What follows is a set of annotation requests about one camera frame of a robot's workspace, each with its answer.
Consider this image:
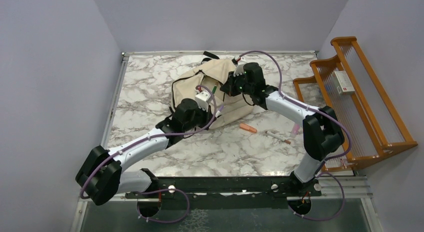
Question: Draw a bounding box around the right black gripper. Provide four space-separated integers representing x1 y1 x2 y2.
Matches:
220 70 254 97

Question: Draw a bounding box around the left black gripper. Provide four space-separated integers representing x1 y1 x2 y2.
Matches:
183 102 216 132

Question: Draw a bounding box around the purple capped marker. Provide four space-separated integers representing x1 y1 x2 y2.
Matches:
214 105 224 118

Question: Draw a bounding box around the cream canvas backpack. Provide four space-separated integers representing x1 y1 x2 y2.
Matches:
170 51 253 130

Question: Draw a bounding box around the orange highlighter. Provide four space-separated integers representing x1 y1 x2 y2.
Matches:
239 123 258 134

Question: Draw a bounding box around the pink highlighter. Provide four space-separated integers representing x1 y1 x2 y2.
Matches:
290 124 300 138

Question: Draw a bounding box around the brown white marker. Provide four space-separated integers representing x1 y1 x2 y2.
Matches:
266 131 291 145

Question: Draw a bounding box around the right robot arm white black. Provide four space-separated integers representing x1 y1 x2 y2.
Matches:
220 62 345 196

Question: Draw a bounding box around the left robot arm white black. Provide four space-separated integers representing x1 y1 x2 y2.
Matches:
75 98 224 206

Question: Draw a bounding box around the small white box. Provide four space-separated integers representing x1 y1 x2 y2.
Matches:
331 70 355 95

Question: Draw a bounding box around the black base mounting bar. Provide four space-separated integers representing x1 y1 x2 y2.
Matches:
91 169 332 212

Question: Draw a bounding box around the wooden shelf rack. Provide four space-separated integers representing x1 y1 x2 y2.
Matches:
293 36 418 172

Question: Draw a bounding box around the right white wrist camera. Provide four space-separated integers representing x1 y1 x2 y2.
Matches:
232 56 247 77

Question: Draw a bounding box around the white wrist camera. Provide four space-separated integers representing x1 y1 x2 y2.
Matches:
194 91 212 112
232 56 247 77

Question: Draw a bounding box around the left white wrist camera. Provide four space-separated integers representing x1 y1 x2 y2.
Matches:
194 91 212 112

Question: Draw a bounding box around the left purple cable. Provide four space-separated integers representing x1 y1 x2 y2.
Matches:
79 84 218 224

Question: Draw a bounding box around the purple cable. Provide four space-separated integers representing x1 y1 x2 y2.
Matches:
235 50 352 222
79 84 218 224

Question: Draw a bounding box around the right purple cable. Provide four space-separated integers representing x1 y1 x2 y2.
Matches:
235 50 352 222

